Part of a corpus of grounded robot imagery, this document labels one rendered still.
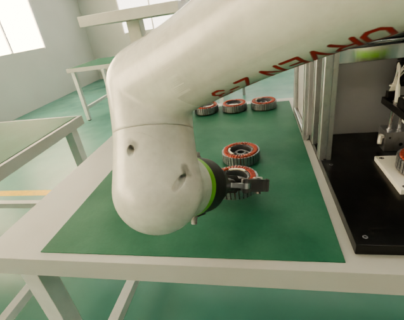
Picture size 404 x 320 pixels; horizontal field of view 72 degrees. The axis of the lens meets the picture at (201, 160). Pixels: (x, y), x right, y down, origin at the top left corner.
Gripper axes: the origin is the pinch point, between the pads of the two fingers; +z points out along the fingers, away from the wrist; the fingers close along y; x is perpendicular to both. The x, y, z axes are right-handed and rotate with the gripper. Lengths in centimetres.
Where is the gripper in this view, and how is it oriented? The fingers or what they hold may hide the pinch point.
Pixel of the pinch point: (234, 181)
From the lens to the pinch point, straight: 67.3
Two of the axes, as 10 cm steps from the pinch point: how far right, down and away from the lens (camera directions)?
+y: 9.2, 0.4, -3.8
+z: 3.8, 0.4, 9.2
